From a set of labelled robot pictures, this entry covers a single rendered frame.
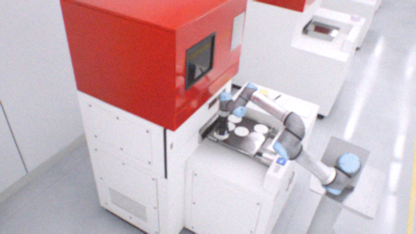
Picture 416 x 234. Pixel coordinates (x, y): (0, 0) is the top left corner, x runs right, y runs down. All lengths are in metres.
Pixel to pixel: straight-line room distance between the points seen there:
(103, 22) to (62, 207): 1.86
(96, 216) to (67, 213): 0.24
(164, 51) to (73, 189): 2.01
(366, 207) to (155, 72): 1.49
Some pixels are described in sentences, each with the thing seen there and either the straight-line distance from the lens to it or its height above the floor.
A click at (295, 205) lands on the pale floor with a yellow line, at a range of 3.22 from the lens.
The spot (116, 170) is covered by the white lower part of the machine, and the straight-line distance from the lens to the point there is 2.48.
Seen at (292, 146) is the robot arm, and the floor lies 1.23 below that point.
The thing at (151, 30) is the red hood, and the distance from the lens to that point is 1.62.
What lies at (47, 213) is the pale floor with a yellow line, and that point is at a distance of 3.21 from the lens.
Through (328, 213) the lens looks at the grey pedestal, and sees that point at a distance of 2.55.
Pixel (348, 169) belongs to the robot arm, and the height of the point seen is 1.07.
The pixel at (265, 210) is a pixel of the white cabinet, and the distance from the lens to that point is 2.20.
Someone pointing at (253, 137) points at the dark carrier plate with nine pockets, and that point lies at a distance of 2.37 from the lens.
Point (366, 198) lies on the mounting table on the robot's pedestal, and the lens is 2.34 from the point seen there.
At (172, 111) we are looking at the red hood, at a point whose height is 1.37.
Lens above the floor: 2.41
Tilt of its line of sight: 37 degrees down
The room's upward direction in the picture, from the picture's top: 5 degrees clockwise
